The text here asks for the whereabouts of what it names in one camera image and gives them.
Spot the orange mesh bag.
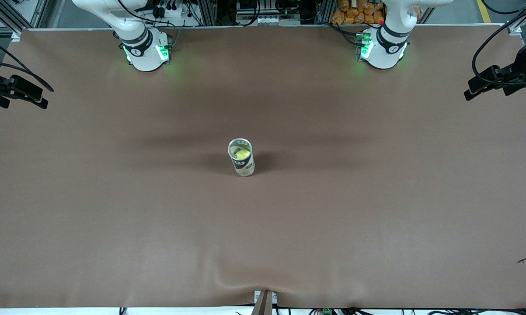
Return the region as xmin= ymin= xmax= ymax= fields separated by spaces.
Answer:
xmin=331 ymin=0 xmax=386 ymax=25

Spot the brown table mat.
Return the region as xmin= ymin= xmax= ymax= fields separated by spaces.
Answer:
xmin=0 ymin=24 xmax=526 ymax=309

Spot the metal table clamp bracket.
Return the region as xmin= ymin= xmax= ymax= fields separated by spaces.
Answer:
xmin=253 ymin=290 xmax=278 ymax=315

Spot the aluminium frame profile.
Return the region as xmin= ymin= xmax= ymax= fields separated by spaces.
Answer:
xmin=509 ymin=13 xmax=526 ymax=62
xmin=0 ymin=0 xmax=49 ymax=38

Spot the Wilson tennis ball can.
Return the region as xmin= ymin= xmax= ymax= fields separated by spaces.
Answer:
xmin=228 ymin=138 xmax=256 ymax=177

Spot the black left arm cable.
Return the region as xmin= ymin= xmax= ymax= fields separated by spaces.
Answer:
xmin=471 ymin=0 xmax=526 ymax=86

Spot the white power strip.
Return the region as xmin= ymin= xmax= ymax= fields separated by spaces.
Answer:
xmin=151 ymin=3 xmax=185 ymax=19

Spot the grey metal equipment rack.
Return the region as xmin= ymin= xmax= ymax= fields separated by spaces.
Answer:
xmin=210 ymin=0 xmax=329 ymax=26

